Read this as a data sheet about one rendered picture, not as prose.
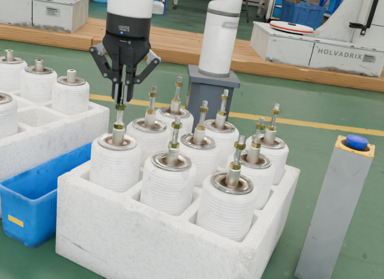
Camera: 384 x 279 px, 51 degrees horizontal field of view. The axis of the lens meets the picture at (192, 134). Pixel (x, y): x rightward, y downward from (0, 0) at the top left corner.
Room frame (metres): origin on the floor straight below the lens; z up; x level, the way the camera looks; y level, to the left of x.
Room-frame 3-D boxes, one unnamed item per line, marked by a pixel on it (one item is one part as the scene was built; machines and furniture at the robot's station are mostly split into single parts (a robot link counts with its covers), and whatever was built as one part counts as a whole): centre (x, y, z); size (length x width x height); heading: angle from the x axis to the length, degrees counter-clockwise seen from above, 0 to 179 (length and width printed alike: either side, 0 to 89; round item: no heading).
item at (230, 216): (0.62, -0.08, 0.16); 0.10 x 0.10 x 0.18
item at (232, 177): (0.62, -0.08, 0.26); 0.02 x 0.02 x 0.03
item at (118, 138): (0.71, 0.14, 0.26); 0.02 x 0.02 x 0.03
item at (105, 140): (0.71, 0.14, 0.25); 0.08 x 0.08 x 0.01
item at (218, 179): (0.62, -0.08, 0.25); 0.08 x 0.08 x 0.01
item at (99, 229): (0.77, -0.02, 0.09); 0.39 x 0.39 x 0.18; 68
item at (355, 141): (0.73, -0.31, 0.32); 0.04 x 0.04 x 0.02
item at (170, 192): (0.66, 0.03, 0.16); 0.10 x 0.10 x 0.18
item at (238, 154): (0.62, -0.08, 0.30); 0.01 x 0.01 x 0.08
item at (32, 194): (0.81, 0.27, 0.06); 0.30 x 0.11 x 0.12; 156
